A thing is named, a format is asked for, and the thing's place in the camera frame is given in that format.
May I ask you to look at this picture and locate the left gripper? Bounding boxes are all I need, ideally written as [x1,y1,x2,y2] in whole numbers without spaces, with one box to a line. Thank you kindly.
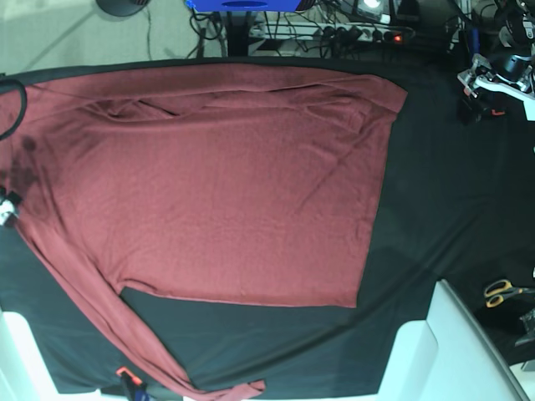
[456,53,534,124]

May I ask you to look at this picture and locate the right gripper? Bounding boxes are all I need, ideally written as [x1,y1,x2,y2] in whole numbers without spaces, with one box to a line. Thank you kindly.
[0,187,21,227]

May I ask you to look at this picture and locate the red long-sleeve T-shirt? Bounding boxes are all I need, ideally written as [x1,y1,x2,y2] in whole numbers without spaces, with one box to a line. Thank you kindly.
[1,64,406,400]

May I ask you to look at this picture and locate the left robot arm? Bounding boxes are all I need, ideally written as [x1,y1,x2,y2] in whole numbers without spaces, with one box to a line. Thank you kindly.
[450,1,534,124]

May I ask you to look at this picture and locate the black table cloth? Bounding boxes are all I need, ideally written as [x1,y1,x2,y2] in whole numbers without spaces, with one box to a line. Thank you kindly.
[1,60,534,398]

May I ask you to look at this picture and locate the white power strip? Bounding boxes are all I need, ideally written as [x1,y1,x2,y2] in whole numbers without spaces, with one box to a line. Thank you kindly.
[249,21,416,44]

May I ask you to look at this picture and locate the black crumpled object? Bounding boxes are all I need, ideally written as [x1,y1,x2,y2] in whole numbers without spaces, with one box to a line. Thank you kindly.
[515,309,535,347]

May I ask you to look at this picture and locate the black round stand base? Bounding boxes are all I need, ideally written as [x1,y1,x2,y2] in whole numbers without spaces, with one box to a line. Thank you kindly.
[95,0,150,18]

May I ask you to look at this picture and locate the blue clamp with orange tip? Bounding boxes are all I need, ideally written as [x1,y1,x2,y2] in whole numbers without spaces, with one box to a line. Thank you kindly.
[115,367,153,401]

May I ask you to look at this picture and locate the blue box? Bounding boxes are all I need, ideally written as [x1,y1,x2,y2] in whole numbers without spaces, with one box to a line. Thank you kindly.
[185,0,301,13]

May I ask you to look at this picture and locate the blue handled tool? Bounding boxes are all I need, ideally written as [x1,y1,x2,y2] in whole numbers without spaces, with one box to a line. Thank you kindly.
[460,28,480,60]

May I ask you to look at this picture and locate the white table frame left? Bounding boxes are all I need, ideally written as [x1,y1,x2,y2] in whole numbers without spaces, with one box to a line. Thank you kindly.
[1,311,102,401]

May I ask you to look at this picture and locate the white table frame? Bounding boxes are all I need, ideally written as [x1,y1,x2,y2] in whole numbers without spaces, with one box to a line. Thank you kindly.
[1,311,102,401]
[377,280,529,401]

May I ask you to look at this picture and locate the yellow-handled scissors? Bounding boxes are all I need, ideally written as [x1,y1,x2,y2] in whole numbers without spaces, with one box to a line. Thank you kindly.
[483,279,534,308]

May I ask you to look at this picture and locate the white table frame right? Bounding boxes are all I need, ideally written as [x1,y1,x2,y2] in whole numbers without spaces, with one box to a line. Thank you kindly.
[377,280,529,401]

